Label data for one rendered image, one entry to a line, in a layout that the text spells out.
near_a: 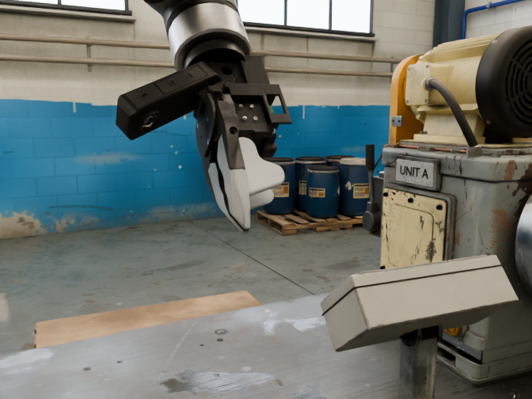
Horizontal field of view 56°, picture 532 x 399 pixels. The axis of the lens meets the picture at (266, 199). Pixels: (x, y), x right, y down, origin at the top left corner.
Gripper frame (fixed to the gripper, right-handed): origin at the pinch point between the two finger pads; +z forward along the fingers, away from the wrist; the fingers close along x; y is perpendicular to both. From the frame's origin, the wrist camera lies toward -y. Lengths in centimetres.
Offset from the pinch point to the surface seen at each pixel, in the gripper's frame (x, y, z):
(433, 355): 1.7, 16.7, 15.5
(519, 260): 12.9, 46.3, 4.0
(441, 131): 20, 53, -26
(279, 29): 329, 239, -419
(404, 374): 4.5, 14.7, 16.2
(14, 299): 315, -48, -116
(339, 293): -0.9, 7.6, 8.9
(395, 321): -3.6, 10.3, 12.8
